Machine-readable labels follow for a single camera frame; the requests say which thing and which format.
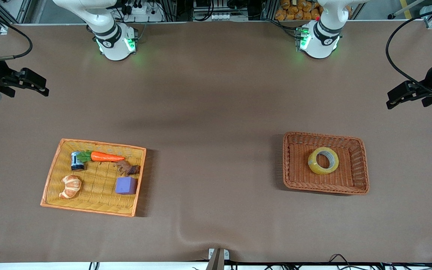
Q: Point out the toy croissant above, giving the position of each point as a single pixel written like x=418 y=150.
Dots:
x=70 y=185

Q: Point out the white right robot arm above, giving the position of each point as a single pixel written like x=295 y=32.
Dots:
x=114 y=41

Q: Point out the white power strip with plugs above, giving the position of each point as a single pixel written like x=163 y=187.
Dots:
x=146 y=14

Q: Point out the brown wicker basket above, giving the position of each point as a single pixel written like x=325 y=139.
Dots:
x=351 y=180

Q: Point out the small dark labelled jar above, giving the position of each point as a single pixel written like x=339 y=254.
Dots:
x=77 y=162

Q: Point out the pile of orange items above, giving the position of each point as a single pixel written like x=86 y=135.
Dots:
x=294 y=11

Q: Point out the yellow wicker basket orange rim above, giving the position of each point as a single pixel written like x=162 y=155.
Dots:
x=99 y=204

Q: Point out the clear yellowish tape roll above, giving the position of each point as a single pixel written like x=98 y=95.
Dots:
x=313 y=167

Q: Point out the orange toy carrot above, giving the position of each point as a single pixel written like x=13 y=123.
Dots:
x=107 y=157

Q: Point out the brown toy lion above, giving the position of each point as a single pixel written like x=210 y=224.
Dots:
x=126 y=168

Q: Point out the long white power strip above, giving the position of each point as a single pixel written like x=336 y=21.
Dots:
x=219 y=17

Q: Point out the purple foam cube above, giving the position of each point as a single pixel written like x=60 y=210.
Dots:
x=126 y=185

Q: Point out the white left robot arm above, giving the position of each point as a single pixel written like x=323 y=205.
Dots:
x=319 y=37

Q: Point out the metal post with white bracket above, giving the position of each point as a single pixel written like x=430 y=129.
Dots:
x=219 y=258

